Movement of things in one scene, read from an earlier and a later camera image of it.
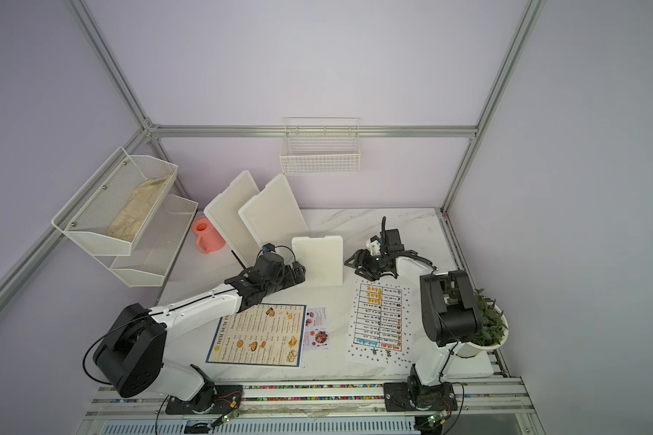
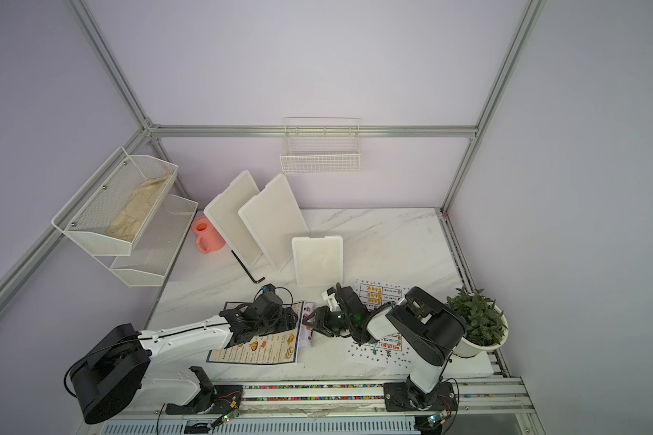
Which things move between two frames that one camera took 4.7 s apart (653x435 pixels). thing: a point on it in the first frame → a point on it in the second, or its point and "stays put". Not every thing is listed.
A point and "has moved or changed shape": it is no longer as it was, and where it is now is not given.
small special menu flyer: x=316 y=332 has moved or changed shape
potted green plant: x=492 y=328 stays put
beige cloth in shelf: x=127 y=223 stays put
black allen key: x=237 y=257 stays put
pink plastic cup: x=208 y=239 stays put
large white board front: x=274 y=217 stays put
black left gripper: x=290 y=278 → x=287 y=320
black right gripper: x=363 y=257 → x=324 y=320
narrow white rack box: x=322 y=257 stays put
